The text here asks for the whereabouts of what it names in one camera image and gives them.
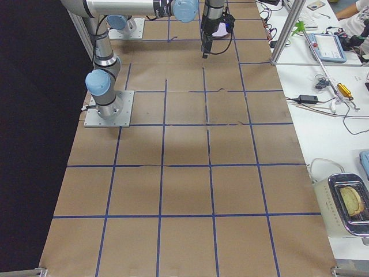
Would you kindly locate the white keyboard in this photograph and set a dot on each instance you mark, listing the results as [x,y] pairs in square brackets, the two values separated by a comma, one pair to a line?
[309,22]

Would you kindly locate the blue teach pendant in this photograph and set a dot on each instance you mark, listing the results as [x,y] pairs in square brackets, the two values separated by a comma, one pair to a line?
[328,47]

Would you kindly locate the long metal rod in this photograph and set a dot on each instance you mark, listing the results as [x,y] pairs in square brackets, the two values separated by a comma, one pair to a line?
[339,97]

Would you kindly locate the yellow tool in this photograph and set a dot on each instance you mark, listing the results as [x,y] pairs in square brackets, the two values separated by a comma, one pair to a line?
[344,91]

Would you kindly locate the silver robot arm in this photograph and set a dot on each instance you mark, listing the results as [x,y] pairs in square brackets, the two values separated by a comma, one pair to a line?
[97,17]
[117,22]

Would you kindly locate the black power adapter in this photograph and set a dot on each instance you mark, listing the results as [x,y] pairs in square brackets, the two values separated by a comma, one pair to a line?
[308,99]

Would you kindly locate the light blue box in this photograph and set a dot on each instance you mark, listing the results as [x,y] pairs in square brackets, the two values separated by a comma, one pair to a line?
[364,161]

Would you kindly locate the cream toaster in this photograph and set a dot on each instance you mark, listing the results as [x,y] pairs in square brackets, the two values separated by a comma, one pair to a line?
[335,215]

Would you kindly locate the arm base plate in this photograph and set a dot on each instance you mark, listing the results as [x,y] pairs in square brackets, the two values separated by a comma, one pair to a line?
[114,115]
[134,30]

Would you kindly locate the seated person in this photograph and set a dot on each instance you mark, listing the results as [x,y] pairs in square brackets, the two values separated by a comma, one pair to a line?
[352,18]

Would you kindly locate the wooden chopsticks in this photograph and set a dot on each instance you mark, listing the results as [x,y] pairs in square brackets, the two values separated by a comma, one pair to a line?
[315,110]

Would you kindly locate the toast slice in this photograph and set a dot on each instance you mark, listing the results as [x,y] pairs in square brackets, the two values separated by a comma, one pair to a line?
[352,200]

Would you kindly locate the green plastic clip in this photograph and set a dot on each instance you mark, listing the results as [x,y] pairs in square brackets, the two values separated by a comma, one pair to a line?
[299,29]

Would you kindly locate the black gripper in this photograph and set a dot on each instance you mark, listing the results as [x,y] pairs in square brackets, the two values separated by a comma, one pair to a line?
[208,28]

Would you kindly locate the aluminium frame post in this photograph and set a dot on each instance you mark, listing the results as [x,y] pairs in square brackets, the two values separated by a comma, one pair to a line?
[290,22]

